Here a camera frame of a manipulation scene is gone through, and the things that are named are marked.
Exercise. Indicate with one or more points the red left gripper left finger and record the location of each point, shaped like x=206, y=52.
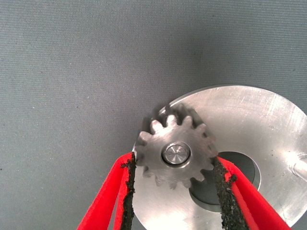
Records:
x=103, y=203

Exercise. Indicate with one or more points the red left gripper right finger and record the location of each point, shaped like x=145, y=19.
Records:
x=244, y=206

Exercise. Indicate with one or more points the small steel planetary gear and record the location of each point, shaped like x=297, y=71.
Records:
x=156, y=148

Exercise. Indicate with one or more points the round metal carrier plate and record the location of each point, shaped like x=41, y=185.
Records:
x=239, y=119

